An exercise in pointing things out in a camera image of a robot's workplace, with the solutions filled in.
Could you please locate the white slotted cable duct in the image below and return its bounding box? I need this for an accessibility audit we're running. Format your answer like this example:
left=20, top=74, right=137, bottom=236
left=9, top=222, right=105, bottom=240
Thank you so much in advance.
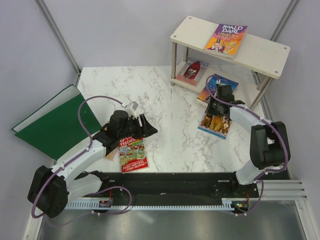
left=65, top=197, right=248, bottom=211

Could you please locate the Charlie Chocolate Factory book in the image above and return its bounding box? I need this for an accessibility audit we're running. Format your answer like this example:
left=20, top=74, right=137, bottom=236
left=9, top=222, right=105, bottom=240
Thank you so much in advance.
left=204, top=23, right=248, bottom=59

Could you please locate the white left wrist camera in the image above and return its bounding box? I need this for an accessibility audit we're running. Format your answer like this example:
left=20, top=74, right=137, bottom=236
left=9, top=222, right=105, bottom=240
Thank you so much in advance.
left=121, top=101, right=139, bottom=111

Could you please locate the Jane Eyre book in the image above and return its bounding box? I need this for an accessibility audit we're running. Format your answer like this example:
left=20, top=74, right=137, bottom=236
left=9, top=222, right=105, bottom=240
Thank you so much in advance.
left=196, top=74, right=239, bottom=106

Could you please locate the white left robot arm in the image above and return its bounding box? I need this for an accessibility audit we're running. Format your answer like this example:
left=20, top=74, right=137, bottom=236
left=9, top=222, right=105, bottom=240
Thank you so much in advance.
left=27, top=110, right=158, bottom=218

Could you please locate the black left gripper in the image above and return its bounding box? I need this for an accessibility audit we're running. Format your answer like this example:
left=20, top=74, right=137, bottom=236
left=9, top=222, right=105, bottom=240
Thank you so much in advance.
left=118, top=114, right=158, bottom=140

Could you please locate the white two-tier shelf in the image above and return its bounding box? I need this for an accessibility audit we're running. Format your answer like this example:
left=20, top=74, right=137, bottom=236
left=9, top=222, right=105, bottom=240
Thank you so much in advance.
left=170, top=16, right=290, bottom=110

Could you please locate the green ring binder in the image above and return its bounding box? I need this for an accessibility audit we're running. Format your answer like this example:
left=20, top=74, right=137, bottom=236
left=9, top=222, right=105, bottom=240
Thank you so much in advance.
left=11, top=84, right=88, bottom=160

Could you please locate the orange Charlie portrait book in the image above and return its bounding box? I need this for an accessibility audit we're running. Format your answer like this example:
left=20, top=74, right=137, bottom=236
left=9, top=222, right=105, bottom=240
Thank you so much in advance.
left=105, top=147, right=119, bottom=161

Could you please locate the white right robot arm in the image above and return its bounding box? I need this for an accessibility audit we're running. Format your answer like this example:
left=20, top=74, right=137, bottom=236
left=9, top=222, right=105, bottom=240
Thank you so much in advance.
left=205, top=84, right=291, bottom=197

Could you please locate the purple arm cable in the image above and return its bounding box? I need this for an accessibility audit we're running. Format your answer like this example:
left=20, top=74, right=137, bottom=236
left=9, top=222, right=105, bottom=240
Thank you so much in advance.
left=204, top=74, right=291, bottom=216
left=31, top=95, right=133, bottom=227

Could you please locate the red house cover book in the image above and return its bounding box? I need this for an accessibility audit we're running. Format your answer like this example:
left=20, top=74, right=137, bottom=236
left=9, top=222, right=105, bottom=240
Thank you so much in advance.
left=176, top=58, right=209, bottom=87

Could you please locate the aluminium rail frame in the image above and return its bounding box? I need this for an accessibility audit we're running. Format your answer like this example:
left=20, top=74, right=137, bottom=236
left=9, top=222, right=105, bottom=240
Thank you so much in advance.
left=261, top=180, right=308, bottom=201

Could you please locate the Why Do Dogs Bark book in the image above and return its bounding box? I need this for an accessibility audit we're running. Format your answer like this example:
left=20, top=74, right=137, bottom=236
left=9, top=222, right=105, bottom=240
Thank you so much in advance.
left=197, top=113, right=232, bottom=139

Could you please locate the red 13-Storey Treehouse book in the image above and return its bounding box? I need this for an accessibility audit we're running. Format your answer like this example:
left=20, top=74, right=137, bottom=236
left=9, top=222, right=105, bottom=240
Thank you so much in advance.
left=119, top=136, right=149, bottom=174

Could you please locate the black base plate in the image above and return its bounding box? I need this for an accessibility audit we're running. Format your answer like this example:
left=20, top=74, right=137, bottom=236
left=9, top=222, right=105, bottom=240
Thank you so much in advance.
left=89, top=171, right=259, bottom=206

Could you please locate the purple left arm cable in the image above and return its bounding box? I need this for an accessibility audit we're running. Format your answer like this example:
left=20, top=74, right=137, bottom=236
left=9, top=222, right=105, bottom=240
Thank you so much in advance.
left=31, top=95, right=133, bottom=227

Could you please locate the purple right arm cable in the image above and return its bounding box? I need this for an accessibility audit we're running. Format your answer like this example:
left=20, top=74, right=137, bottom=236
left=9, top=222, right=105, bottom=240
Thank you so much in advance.
left=204, top=74, right=291, bottom=216

